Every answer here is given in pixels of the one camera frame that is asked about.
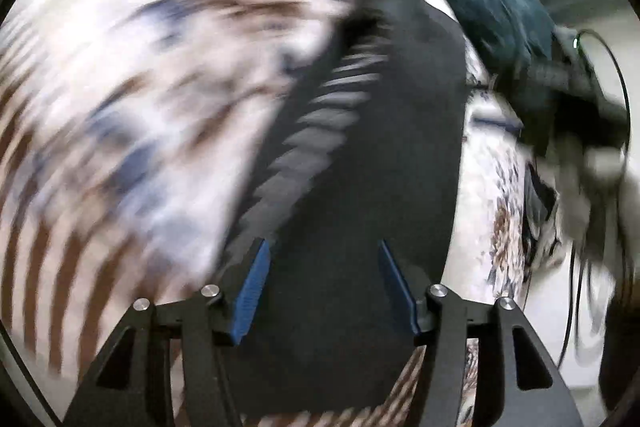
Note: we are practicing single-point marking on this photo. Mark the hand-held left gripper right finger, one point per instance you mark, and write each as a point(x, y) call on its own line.
point(400, 287)

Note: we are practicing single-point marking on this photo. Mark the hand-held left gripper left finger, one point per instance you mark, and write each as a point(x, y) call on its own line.
point(252, 287)

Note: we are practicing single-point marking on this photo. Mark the dark grey small garment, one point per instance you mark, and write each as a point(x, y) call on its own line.
point(360, 187)

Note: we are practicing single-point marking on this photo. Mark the brown blue patterned bed sheet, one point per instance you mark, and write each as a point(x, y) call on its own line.
point(150, 107)

